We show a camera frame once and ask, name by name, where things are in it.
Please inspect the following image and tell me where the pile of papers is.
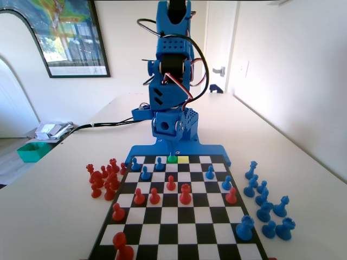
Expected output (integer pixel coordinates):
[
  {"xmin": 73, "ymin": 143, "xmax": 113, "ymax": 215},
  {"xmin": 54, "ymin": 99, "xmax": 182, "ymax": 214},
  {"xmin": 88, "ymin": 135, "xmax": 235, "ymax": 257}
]
[{"xmin": 27, "ymin": 121, "xmax": 75, "ymax": 144}]

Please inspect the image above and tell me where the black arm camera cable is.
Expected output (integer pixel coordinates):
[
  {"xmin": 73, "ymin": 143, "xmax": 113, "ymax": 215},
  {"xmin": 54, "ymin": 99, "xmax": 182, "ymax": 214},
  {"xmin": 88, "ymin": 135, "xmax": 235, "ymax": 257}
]
[{"xmin": 137, "ymin": 18, "xmax": 211, "ymax": 103}]

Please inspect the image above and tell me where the white door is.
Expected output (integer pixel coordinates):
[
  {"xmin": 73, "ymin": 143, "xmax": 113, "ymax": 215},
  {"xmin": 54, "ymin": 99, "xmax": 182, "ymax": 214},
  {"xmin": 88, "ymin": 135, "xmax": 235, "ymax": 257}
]
[{"xmin": 194, "ymin": 0, "xmax": 239, "ymax": 94}]

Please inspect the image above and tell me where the blue chess rook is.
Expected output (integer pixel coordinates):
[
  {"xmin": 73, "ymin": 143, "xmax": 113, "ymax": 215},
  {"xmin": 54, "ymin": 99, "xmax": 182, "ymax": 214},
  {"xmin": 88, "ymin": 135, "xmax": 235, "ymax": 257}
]
[
  {"xmin": 235, "ymin": 215, "xmax": 255, "ymax": 242},
  {"xmin": 275, "ymin": 217, "xmax": 296, "ymax": 241}
]

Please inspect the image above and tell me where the white arched chair back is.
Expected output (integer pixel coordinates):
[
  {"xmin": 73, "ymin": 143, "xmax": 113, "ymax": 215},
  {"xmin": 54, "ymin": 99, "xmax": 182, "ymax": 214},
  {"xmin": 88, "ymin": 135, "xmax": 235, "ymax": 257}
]
[{"xmin": 0, "ymin": 9, "xmax": 51, "ymax": 139}]

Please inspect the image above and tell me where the blue printed base plate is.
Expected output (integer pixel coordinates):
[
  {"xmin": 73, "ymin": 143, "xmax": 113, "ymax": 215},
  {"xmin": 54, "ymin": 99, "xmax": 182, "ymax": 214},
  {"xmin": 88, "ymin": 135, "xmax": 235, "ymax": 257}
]
[{"xmin": 126, "ymin": 134, "xmax": 233, "ymax": 167}]

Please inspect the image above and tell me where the black table cable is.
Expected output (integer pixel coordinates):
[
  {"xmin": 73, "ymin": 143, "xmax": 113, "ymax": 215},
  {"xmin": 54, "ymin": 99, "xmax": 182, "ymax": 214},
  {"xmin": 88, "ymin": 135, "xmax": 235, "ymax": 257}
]
[{"xmin": 58, "ymin": 116, "xmax": 144, "ymax": 144}]

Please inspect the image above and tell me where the green plastic box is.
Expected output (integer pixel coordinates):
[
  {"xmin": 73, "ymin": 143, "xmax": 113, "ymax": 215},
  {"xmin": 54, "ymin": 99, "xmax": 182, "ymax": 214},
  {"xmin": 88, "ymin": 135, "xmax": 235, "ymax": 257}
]
[{"xmin": 17, "ymin": 142, "xmax": 49, "ymax": 163}]

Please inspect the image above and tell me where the black white chessboard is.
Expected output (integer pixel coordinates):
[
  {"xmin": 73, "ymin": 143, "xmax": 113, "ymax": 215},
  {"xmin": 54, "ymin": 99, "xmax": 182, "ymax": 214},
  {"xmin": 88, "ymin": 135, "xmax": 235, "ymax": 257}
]
[{"xmin": 87, "ymin": 154, "xmax": 269, "ymax": 260}]

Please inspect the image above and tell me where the black framed wall poster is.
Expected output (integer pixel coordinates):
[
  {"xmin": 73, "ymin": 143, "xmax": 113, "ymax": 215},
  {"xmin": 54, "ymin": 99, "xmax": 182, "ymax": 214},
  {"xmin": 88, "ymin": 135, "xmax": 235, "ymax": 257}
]
[{"xmin": 0, "ymin": 0, "xmax": 111, "ymax": 79}]

